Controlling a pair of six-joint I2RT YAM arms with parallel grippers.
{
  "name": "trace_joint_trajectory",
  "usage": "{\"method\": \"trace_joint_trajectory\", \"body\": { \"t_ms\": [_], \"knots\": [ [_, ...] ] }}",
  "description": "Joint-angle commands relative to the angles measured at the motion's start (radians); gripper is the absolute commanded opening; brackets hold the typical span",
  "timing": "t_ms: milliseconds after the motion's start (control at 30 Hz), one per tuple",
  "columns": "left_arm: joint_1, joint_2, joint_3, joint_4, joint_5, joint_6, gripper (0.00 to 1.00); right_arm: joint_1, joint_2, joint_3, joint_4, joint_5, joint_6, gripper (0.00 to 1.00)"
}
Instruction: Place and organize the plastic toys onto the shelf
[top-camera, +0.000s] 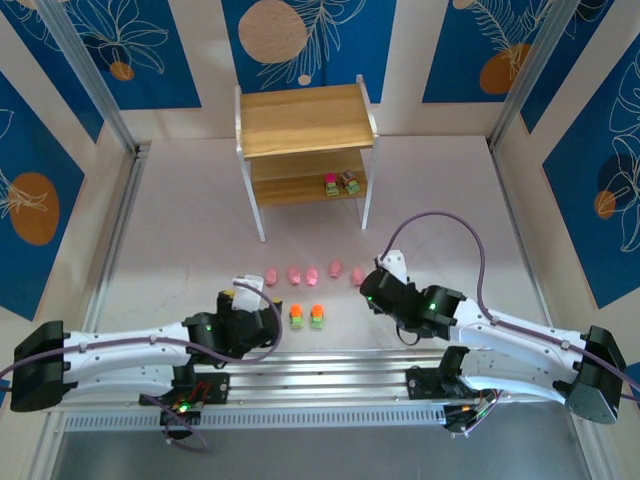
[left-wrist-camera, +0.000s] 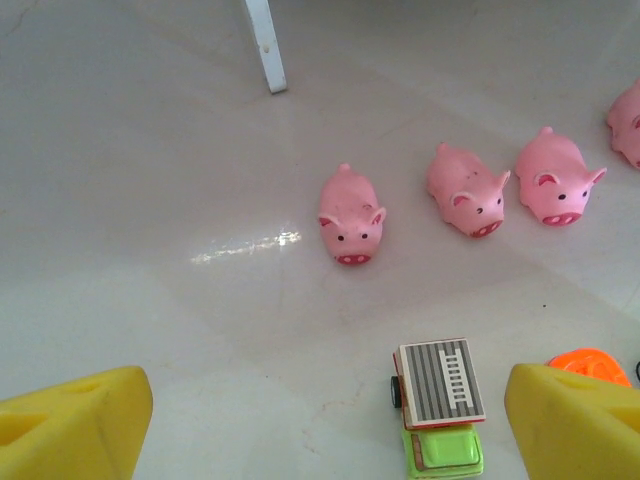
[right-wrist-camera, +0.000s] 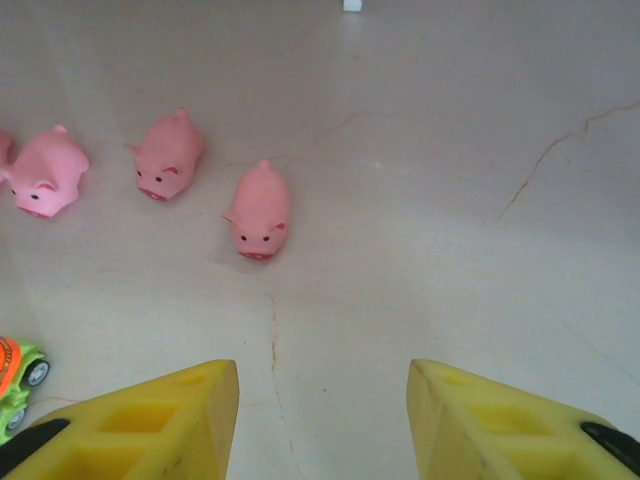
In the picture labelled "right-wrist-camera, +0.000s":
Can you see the green truck orange mixer drum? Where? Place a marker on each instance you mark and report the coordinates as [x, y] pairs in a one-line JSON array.
[[15, 365]]

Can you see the pink plastic pig toy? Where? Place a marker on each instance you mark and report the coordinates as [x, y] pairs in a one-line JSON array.
[[260, 210], [4, 147], [47, 172], [167, 155]]

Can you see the wooden shelf with white frame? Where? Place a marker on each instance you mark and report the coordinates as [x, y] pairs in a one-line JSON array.
[[352, 4]]

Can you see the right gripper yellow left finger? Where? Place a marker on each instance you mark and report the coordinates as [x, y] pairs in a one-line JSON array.
[[150, 430]]

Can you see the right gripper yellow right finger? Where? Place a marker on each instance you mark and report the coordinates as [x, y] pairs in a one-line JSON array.
[[500, 435]]

